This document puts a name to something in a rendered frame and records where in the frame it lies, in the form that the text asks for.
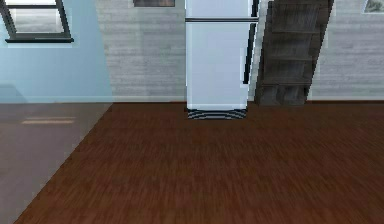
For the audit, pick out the white fridge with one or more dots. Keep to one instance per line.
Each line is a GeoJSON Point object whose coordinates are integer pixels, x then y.
{"type": "Point", "coordinates": [215, 63]}

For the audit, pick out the dark wooden shelf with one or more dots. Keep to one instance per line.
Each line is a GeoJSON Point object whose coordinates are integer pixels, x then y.
{"type": "Point", "coordinates": [290, 53]}

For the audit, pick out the black framed window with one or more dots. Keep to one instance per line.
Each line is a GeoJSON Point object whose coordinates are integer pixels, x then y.
{"type": "Point", "coordinates": [33, 20]}

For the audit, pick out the dark framed wall picture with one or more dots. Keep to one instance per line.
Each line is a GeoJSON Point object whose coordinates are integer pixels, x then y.
{"type": "Point", "coordinates": [154, 2]}

